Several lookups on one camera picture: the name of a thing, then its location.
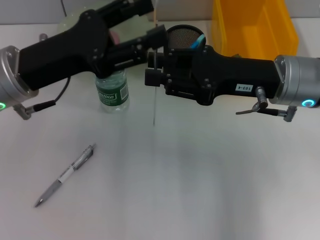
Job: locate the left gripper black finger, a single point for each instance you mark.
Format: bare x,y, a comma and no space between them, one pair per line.
155,37
135,8

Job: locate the clear green-label water bottle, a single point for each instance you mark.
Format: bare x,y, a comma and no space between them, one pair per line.
112,95

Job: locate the translucent green fruit bowl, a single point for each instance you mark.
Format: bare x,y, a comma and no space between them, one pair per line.
130,28

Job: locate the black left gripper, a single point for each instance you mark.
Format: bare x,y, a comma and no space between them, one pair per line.
65,55

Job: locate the light blue scissors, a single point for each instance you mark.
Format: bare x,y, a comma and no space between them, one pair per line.
197,42

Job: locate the clear plastic ruler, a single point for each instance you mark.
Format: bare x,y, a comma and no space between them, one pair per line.
155,105

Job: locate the silver white pen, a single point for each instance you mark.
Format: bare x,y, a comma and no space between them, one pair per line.
65,175

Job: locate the pink peach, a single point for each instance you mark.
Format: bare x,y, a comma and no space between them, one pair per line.
115,37

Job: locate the black mesh pen holder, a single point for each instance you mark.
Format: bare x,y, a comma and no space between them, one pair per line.
183,35

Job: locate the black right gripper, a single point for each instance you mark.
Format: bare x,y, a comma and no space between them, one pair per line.
225,75

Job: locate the yellow plastic bin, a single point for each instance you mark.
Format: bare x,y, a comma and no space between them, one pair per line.
250,30

